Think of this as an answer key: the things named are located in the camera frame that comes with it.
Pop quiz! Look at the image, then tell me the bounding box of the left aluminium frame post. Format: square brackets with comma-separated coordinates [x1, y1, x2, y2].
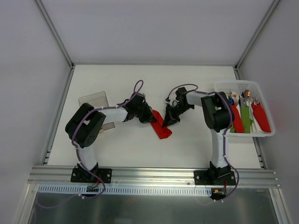
[34, 0, 74, 69]

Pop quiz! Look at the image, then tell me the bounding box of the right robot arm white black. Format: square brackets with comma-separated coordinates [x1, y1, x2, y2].
[162, 85, 234, 185]

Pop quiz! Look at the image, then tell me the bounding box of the green rolled napkin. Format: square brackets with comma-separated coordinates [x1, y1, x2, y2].
[240, 106, 253, 133]
[230, 125, 235, 133]

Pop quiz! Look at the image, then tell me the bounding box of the red rolled napkin left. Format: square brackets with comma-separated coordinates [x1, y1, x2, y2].
[231, 105, 244, 133]

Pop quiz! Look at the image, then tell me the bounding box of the red rolled napkin right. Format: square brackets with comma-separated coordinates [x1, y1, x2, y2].
[251, 103, 271, 133]

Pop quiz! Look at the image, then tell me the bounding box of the white plastic basket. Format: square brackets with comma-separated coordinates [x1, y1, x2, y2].
[214, 80, 276, 137]

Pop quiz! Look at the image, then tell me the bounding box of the aluminium frame post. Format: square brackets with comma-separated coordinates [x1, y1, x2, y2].
[34, 0, 74, 69]
[235, 0, 281, 71]

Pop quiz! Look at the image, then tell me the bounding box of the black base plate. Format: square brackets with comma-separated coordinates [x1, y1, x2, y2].
[71, 165, 112, 183]
[193, 170, 236, 186]

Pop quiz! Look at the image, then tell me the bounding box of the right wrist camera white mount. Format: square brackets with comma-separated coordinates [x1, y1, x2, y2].
[165, 97, 171, 104]

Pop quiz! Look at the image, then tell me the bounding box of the copper spoon in basket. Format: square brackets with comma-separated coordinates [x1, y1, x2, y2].
[243, 90, 250, 100]

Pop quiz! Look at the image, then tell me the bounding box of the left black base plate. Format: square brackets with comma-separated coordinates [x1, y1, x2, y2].
[71, 165, 112, 183]

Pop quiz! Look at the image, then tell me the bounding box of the right aluminium frame post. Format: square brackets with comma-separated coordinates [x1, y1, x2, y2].
[235, 0, 281, 71]

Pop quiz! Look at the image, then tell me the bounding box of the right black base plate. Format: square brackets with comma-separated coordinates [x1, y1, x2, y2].
[193, 170, 236, 186]

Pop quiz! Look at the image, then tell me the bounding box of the red paper napkin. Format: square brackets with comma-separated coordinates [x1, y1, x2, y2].
[151, 110, 172, 140]

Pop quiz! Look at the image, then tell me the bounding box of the white slotted cable duct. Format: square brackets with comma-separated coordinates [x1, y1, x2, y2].
[37, 184, 212, 197]

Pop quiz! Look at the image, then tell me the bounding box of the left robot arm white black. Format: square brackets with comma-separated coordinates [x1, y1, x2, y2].
[65, 92, 156, 183]

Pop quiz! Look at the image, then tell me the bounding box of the green rolled napkin left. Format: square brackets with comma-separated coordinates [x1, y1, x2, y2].
[230, 125, 235, 133]

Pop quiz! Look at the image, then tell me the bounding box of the clear acrylic utensil box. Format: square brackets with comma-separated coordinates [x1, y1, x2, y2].
[78, 91, 115, 133]

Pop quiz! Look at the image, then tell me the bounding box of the green rolled napkin middle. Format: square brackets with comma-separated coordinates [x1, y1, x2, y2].
[240, 106, 253, 133]

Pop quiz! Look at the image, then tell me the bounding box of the red rolled napkin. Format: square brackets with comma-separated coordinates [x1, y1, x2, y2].
[251, 103, 271, 133]
[231, 105, 244, 133]

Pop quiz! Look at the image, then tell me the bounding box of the white rolled napkin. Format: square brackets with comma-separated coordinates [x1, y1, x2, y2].
[249, 107, 264, 133]

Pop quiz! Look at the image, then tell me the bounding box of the aluminium rail front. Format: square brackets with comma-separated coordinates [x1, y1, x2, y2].
[27, 165, 281, 189]

